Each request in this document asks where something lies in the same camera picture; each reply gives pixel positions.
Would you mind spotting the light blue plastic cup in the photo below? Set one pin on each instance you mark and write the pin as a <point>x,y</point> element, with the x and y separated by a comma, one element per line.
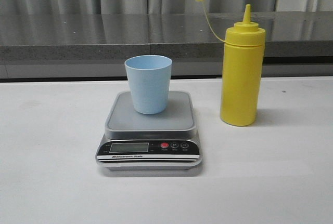
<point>149,79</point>

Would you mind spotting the yellow squeeze bottle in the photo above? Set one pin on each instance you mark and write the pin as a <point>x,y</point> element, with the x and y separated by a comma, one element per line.
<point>244,46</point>

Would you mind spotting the digital kitchen scale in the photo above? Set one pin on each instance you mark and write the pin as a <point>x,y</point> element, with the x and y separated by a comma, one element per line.
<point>165,141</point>

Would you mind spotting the grey stone counter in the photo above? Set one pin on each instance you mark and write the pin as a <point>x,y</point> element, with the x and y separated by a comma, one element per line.
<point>95,47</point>

